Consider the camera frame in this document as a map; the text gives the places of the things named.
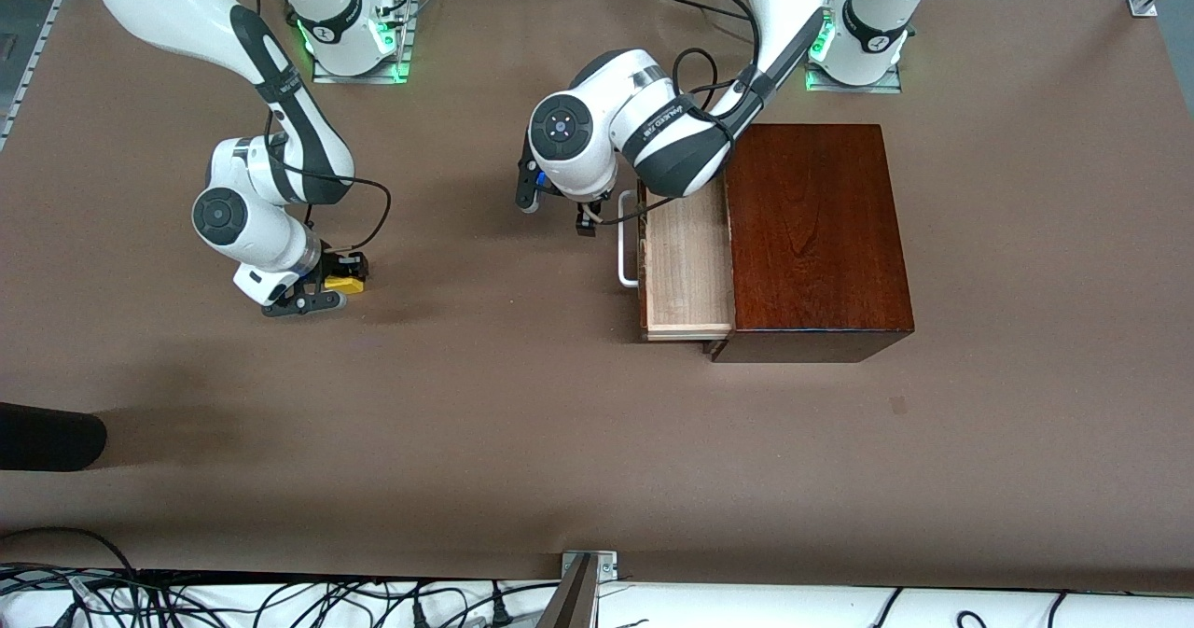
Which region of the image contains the dark brown wooden cabinet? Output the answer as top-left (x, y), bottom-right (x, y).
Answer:
top-left (706, 124), bottom-right (915, 364)

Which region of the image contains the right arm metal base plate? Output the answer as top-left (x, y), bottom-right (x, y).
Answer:
top-left (311, 0), bottom-right (413, 86)

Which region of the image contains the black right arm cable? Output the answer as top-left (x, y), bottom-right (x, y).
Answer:
top-left (265, 110), bottom-right (393, 256)

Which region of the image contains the metal bracket with post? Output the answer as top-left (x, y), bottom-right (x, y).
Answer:
top-left (536, 551), bottom-right (619, 628)

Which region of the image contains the light wooden drawer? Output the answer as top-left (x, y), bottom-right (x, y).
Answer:
top-left (637, 180), bottom-right (736, 342)

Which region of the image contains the black padded cylinder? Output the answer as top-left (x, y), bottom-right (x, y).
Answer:
top-left (0, 402), bottom-right (107, 472)

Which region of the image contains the white metal drawer handle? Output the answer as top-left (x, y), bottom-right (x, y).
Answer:
top-left (618, 189), bottom-right (644, 288)

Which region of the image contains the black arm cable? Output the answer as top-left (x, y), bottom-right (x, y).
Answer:
top-left (265, 110), bottom-right (393, 256)
top-left (595, 47), bottom-right (749, 228)

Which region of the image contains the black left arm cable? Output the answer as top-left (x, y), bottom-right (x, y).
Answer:
top-left (595, 47), bottom-right (749, 228)

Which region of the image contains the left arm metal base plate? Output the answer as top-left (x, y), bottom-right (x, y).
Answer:
top-left (804, 45), bottom-right (904, 95)

